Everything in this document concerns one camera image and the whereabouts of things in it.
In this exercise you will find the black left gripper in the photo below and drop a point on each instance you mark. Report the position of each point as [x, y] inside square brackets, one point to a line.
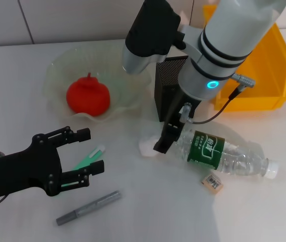
[19, 171]

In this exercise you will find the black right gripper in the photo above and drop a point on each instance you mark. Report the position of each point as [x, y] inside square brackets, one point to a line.
[181, 108]

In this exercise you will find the white paper ball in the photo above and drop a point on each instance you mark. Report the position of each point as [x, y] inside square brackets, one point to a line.
[146, 147]

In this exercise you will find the red-orange toy orange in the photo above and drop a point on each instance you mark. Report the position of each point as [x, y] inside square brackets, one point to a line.
[88, 95]

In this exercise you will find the clear green-label water bottle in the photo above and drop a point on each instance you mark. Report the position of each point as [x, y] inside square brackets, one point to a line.
[223, 153]

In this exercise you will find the green retractable pen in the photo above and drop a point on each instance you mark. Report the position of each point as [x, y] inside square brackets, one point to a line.
[92, 156]

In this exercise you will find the black mesh pen holder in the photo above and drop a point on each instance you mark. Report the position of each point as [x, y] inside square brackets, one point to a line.
[166, 95]

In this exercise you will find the grey marker pen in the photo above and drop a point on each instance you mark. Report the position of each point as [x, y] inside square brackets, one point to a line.
[92, 205]

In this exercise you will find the green glass fruit bowl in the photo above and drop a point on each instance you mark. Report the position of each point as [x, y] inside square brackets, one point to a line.
[125, 98]

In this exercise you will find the beige eraser with barcode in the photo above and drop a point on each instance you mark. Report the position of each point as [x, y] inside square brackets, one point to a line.
[211, 184]

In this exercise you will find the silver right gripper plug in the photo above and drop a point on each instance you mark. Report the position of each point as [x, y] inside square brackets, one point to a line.
[185, 111]

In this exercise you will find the yellow plastic bin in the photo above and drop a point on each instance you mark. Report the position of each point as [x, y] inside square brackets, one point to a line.
[263, 85]

